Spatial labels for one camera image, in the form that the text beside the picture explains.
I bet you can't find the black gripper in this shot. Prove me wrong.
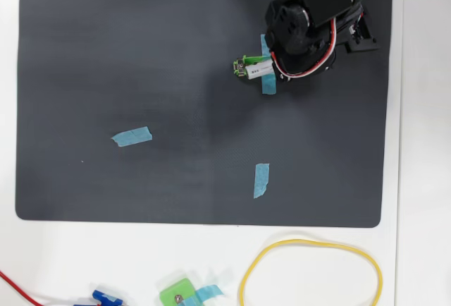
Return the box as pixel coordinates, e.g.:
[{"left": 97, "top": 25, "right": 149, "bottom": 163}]
[{"left": 264, "top": 0, "right": 345, "bottom": 83}]

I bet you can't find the white cylindrical battery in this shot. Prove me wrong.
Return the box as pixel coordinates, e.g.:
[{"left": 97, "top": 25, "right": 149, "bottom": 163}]
[{"left": 245, "top": 61, "right": 274, "bottom": 80}]

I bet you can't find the green battery holder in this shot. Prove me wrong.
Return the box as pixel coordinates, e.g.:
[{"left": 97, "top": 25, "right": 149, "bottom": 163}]
[{"left": 232, "top": 54, "right": 279, "bottom": 80}]

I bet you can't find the long blue tape strip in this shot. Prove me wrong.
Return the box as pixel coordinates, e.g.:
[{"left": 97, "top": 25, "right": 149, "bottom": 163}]
[{"left": 260, "top": 33, "right": 278, "bottom": 94}]

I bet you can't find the short blue tape strip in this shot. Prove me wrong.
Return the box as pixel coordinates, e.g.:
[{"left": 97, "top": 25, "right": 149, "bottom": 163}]
[{"left": 252, "top": 163, "right": 271, "bottom": 200}]

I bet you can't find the dark grey work mat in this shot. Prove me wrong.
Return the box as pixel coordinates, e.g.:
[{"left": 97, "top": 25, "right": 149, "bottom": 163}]
[{"left": 14, "top": 0, "right": 395, "bottom": 229}]

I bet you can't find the wide blue tape strip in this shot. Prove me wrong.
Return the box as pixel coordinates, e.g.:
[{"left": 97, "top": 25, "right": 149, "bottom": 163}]
[{"left": 111, "top": 126, "right": 154, "bottom": 148}]

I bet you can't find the yellow rubber band loop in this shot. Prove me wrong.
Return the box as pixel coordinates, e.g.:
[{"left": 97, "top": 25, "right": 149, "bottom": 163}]
[{"left": 238, "top": 238, "right": 384, "bottom": 306}]

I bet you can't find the blue tape on block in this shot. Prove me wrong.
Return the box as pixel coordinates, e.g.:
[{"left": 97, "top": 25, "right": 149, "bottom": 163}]
[{"left": 183, "top": 283, "right": 226, "bottom": 306}]

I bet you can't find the green block with screw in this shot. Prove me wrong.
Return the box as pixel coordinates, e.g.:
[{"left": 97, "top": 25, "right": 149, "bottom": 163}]
[{"left": 159, "top": 277, "right": 198, "bottom": 306}]

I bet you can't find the red white black servo cable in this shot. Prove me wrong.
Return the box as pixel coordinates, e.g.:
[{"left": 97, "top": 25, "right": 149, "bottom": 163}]
[{"left": 269, "top": 16, "right": 341, "bottom": 81}]

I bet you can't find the multicolour camera cable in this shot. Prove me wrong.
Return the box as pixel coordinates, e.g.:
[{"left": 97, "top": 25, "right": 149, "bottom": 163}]
[{"left": 350, "top": 20, "right": 366, "bottom": 41}]

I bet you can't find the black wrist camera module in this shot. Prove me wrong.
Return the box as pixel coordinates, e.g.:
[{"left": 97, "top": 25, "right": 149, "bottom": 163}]
[{"left": 338, "top": 2, "right": 381, "bottom": 54}]

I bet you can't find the blue wire connector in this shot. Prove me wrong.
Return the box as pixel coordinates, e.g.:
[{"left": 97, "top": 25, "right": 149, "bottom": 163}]
[{"left": 73, "top": 288, "right": 125, "bottom": 306}]

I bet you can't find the red wire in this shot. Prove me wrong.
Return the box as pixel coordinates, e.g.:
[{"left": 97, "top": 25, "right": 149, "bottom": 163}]
[{"left": 0, "top": 270, "right": 45, "bottom": 306}]

